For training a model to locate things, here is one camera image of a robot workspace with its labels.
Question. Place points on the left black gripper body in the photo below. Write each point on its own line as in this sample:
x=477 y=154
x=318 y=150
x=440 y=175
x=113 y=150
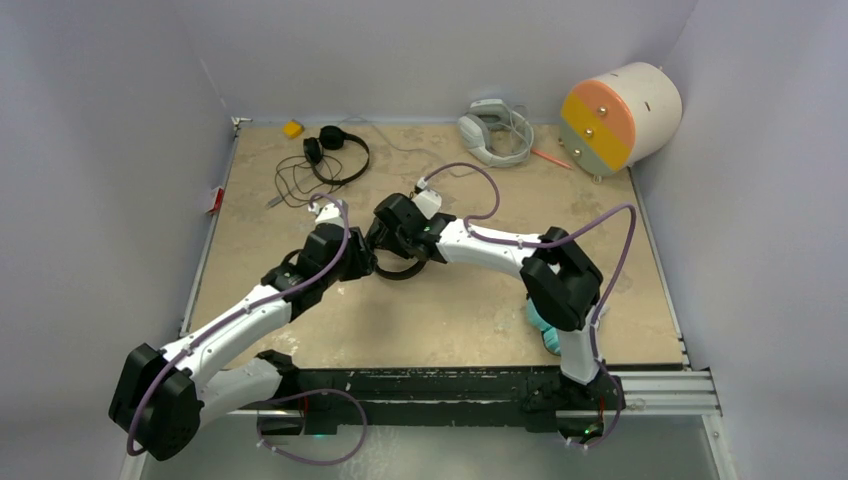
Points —
x=352 y=263

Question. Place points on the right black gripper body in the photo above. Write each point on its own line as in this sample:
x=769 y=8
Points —
x=397 y=242

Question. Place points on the black over-ear headphones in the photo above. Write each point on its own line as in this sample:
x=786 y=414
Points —
x=329 y=161

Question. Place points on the teal cat-ear headphones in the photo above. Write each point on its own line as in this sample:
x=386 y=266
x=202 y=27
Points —
x=548 y=332

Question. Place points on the black headset with microphone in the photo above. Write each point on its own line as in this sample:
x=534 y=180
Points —
x=393 y=268

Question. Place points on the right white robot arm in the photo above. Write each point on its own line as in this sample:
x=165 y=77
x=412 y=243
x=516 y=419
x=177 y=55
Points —
x=563 y=285

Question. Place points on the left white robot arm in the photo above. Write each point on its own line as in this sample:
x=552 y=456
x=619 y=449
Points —
x=218 y=338

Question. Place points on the white grey headphones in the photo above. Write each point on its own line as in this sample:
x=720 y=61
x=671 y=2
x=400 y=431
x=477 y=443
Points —
x=482 y=119

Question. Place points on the small yellow block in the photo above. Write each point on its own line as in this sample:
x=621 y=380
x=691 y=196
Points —
x=292 y=129

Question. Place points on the orange pen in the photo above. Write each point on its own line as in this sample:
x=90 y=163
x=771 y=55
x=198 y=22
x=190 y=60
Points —
x=551 y=158

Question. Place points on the round pastel drawer box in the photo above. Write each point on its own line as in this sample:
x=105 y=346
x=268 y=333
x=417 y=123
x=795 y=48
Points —
x=612 y=120

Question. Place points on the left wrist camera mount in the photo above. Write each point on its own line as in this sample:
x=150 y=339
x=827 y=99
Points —
x=329 y=213

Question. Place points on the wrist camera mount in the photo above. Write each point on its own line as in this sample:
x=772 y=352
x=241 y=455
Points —
x=428 y=202
x=329 y=213

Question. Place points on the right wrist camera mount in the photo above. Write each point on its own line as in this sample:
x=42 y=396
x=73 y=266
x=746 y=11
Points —
x=428 y=202

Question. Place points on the red tag on wall edge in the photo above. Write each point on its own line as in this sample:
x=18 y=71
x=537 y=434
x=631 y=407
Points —
x=215 y=200

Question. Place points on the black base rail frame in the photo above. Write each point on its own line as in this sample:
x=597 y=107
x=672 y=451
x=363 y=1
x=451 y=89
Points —
x=537 y=399

